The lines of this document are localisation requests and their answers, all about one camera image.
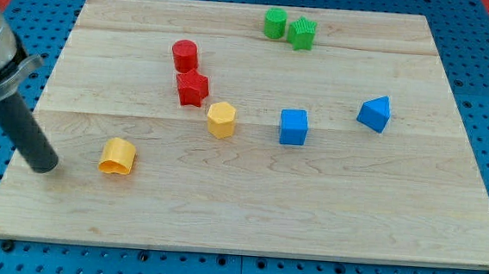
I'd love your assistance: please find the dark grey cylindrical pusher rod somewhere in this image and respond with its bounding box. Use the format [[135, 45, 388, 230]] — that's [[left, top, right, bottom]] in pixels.
[[0, 92, 59, 174]]

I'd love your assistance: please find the green cylinder block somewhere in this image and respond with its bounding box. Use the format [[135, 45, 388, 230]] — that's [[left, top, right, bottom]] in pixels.
[[263, 7, 288, 39]]

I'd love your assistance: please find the yellow hexagon block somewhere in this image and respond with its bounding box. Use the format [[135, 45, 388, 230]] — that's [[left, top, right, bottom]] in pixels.
[[207, 102, 237, 139]]

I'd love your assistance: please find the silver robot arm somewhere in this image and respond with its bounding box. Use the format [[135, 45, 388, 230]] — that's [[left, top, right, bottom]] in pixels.
[[0, 11, 59, 173]]

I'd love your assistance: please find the blue triangular prism block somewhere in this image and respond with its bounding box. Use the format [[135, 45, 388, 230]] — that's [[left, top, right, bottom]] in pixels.
[[356, 96, 391, 134]]

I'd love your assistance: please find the green star block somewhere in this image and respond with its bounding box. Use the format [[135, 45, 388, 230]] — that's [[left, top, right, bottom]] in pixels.
[[287, 16, 317, 50]]

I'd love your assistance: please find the blue cube block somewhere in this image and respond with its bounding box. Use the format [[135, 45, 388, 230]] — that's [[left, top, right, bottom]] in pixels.
[[279, 109, 308, 146]]

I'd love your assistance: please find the red star block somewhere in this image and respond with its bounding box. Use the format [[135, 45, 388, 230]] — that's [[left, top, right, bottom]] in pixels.
[[176, 69, 209, 107]]

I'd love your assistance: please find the wooden board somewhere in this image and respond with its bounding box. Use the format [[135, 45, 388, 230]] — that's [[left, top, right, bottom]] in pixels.
[[0, 0, 489, 270]]

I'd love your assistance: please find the red cylinder block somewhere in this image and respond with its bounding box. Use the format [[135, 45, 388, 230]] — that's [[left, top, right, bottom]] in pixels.
[[172, 40, 199, 73]]

